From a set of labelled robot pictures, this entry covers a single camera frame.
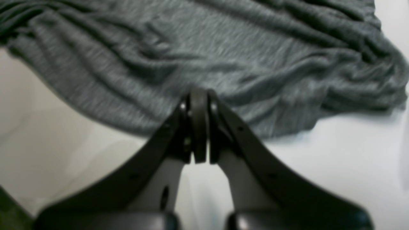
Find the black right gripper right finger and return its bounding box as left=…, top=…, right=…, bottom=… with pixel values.
left=208, top=90, right=374, bottom=230

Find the grey t-shirt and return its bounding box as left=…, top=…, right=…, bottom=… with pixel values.
left=1, top=0, right=408, bottom=138

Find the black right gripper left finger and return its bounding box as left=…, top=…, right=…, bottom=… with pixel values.
left=33, top=88, right=208, bottom=230

